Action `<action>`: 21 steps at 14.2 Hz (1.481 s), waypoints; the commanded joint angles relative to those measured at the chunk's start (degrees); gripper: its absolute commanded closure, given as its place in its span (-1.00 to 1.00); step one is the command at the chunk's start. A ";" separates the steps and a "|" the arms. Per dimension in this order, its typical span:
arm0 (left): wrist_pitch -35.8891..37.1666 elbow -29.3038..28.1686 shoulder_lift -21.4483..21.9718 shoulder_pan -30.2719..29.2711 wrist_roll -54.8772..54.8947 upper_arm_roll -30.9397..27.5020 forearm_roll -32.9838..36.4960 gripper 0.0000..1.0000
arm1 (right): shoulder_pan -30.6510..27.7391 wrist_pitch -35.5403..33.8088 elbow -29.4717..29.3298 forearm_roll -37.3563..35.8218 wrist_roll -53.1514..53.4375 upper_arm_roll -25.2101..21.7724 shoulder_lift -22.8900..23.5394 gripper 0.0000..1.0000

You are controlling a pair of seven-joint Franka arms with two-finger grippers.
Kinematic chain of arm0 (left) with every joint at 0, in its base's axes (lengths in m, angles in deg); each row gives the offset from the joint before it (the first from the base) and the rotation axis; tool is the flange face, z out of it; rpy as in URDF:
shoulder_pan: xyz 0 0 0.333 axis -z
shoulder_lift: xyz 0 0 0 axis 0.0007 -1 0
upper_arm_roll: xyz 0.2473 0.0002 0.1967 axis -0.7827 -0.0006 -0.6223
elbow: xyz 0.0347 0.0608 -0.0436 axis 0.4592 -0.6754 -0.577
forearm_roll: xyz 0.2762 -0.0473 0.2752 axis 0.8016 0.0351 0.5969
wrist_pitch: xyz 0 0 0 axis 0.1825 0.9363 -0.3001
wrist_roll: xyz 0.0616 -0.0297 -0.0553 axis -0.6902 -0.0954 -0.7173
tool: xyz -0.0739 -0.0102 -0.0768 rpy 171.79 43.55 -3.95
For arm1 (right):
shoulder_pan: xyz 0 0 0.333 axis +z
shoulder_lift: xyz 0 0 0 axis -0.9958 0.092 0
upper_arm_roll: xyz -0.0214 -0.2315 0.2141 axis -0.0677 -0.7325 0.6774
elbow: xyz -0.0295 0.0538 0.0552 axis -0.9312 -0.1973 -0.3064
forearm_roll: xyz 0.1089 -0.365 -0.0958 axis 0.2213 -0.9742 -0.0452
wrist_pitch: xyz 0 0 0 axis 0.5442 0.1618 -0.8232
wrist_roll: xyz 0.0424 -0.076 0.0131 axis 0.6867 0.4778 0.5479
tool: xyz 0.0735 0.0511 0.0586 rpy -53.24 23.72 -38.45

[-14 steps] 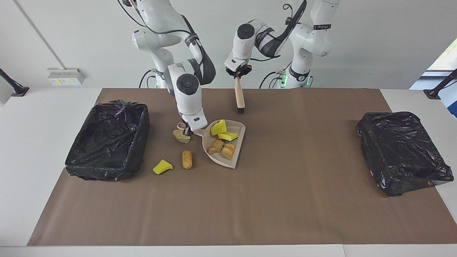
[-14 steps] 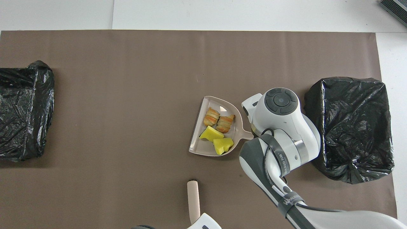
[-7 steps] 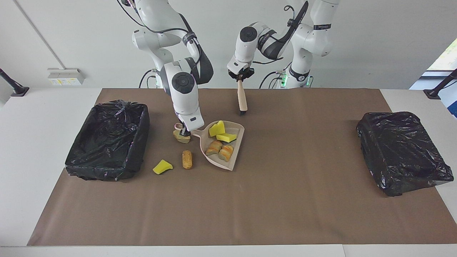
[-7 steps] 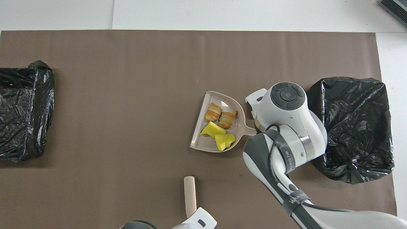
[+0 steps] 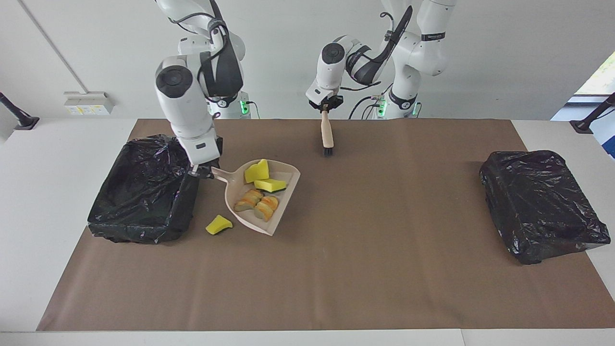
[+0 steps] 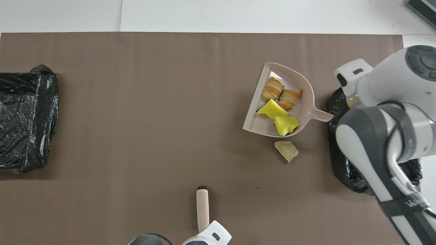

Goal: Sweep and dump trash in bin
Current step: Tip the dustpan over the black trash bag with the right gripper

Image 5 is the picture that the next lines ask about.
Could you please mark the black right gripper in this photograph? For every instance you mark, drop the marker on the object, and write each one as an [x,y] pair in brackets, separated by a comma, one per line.
[202,167]

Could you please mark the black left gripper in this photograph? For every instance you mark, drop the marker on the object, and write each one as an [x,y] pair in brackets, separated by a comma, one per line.
[331,101]

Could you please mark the pink plastic dustpan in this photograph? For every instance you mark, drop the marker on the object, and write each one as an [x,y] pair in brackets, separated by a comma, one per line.
[229,186]

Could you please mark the pale yellow chunk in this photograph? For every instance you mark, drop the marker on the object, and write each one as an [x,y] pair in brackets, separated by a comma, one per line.
[247,199]

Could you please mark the yellow sponge wedge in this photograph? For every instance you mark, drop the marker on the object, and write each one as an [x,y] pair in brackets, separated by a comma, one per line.
[218,225]

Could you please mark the notched yellow sponge piece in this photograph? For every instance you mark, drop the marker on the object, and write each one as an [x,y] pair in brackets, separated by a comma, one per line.
[257,171]

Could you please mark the green and yellow sponge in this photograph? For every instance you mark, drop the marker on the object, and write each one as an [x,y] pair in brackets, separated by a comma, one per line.
[270,185]

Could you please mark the orange striped bread piece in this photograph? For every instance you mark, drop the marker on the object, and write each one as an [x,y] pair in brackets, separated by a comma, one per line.
[266,207]

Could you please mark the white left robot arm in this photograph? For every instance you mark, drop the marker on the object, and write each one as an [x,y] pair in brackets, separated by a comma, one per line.
[331,72]

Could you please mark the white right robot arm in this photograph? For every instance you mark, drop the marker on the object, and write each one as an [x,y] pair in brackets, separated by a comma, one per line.
[185,110]

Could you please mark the black bag lined bin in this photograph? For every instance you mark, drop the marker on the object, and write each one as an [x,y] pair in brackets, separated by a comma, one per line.
[538,202]
[144,202]

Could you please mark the brown paper table mat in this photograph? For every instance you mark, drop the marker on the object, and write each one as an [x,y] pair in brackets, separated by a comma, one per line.
[307,298]

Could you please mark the white wall socket box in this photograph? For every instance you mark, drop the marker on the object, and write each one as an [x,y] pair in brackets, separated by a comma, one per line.
[89,103]

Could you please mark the black camera stand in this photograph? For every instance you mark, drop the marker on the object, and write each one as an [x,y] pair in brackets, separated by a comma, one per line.
[584,126]
[21,120]

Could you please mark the window with dark frame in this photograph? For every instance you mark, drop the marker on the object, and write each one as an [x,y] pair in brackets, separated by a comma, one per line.
[603,77]

